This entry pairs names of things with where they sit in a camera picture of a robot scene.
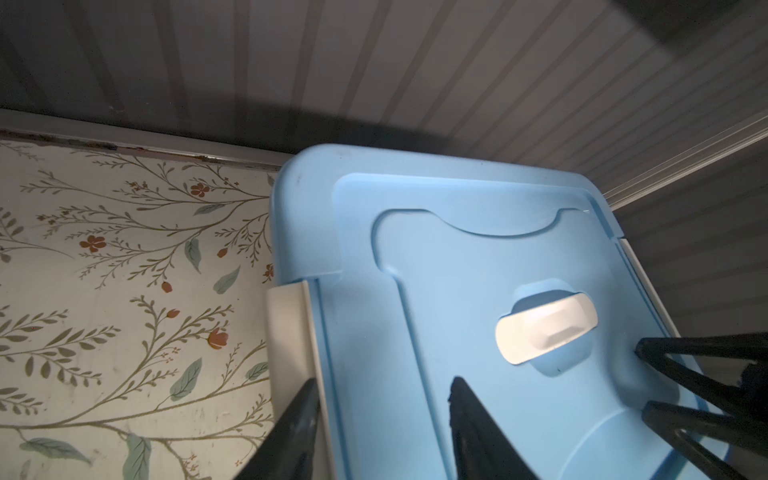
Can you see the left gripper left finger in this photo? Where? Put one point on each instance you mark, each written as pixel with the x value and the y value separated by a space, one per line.
pixel 288 450

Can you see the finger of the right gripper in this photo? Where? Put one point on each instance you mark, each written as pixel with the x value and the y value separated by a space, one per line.
pixel 681 428
pixel 679 360

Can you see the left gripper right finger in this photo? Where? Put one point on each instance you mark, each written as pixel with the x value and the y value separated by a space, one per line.
pixel 481 450

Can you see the blue plastic bin lid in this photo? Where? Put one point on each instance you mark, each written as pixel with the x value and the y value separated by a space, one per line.
pixel 397 272

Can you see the white plastic storage bin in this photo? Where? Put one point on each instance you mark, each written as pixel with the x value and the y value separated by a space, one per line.
pixel 384 352

